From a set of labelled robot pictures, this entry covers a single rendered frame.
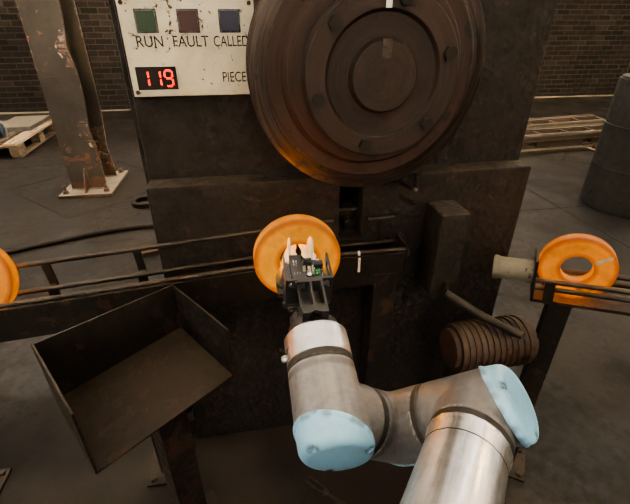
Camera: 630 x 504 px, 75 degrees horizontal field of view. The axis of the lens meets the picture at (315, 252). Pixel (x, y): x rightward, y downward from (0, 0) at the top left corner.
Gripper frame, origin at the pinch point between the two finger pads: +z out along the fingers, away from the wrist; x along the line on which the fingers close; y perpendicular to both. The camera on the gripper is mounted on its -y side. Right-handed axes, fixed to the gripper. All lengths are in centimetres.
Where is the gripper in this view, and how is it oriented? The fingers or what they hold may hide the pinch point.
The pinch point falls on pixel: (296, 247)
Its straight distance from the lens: 74.3
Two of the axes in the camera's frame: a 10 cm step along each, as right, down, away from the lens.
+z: -1.5, -7.1, 6.9
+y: 0.5, -7.0, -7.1
